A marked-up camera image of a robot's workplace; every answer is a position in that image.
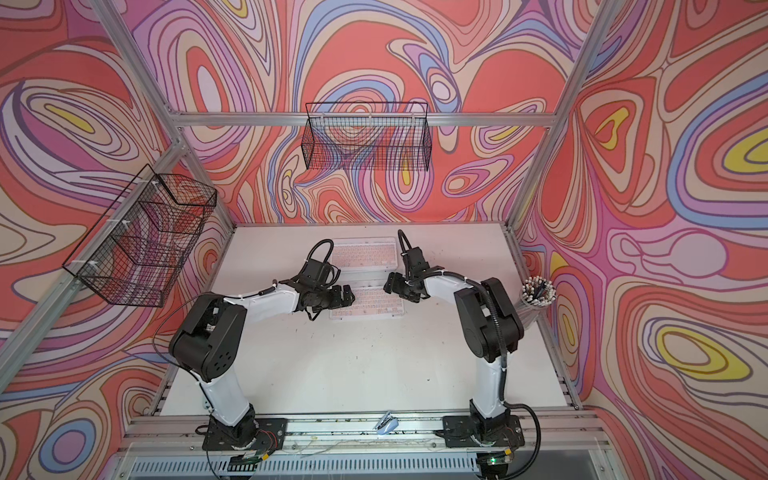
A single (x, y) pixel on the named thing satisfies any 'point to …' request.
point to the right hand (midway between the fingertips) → (394, 297)
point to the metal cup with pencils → (537, 293)
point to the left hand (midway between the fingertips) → (349, 302)
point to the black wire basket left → (131, 256)
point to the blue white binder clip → (386, 424)
